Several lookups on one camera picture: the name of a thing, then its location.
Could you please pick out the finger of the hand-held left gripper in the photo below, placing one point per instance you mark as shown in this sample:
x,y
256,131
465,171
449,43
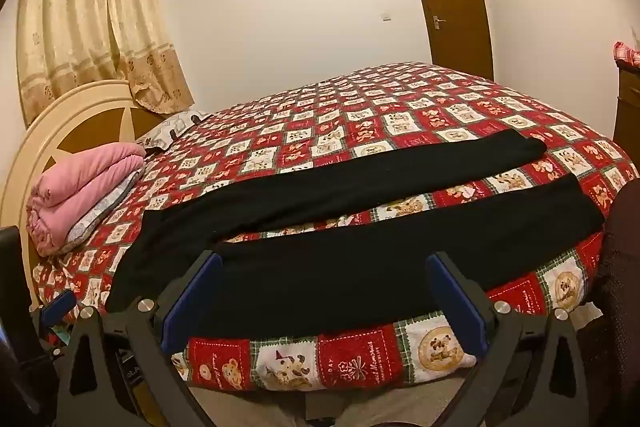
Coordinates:
x,y
57,305

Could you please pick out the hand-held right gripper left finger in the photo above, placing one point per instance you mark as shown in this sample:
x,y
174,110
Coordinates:
x,y
192,302

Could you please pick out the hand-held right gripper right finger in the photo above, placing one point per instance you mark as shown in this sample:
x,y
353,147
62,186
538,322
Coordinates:
x,y
457,307

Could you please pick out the black pants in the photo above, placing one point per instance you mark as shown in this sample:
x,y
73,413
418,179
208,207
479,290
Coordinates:
x,y
350,267

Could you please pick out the pink folded blanket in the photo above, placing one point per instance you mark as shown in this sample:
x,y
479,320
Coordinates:
x,y
80,202

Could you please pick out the cream wooden headboard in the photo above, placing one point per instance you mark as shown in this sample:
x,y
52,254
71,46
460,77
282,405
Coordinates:
x,y
30,147

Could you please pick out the grey patterned pillow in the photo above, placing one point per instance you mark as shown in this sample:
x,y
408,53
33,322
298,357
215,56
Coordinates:
x,y
170,129

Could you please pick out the red printed blanket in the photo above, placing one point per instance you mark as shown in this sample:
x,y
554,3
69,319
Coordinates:
x,y
350,117

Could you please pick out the beige patterned curtain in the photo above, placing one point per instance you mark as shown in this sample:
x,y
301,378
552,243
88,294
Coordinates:
x,y
75,22

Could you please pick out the brown wooden cabinet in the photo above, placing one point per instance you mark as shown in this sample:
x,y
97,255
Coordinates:
x,y
629,107

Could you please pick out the brown wooden door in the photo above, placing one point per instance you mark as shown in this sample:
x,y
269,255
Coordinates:
x,y
450,7

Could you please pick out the red plaid cloth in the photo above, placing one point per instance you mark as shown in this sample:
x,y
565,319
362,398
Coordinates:
x,y
627,54

